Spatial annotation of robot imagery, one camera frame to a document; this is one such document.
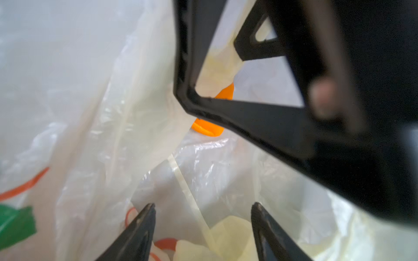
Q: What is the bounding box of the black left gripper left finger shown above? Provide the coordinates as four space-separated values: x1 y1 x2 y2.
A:
96 203 156 261

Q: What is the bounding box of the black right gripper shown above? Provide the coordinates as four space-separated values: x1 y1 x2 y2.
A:
266 1 418 225

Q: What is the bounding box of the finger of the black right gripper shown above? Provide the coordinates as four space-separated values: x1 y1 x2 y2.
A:
234 0 285 61
173 1 313 170

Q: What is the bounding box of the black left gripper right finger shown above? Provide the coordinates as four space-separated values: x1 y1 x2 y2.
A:
251 202 312 261

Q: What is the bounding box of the yellowish plastic bag orange print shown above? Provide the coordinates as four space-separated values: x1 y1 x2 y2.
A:
1 1 418 261

